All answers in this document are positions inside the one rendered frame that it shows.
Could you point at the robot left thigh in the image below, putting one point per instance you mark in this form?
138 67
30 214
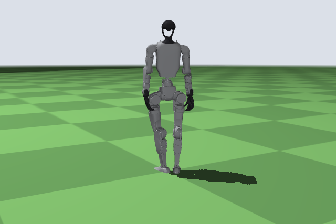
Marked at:
155 115

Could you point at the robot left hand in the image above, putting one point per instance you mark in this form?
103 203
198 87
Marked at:
146 94

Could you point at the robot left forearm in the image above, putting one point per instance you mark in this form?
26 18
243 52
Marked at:
146 80

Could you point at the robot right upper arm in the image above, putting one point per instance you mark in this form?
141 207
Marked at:
186 59

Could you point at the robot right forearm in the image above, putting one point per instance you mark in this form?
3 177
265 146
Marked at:
188 82

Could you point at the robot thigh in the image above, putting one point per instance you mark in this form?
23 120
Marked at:
178 108
155 115

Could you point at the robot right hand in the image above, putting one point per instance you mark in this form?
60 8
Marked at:
190 101

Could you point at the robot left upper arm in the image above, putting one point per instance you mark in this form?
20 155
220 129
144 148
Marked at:
149 57

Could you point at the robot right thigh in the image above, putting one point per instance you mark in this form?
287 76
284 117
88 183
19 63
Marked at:
178 108

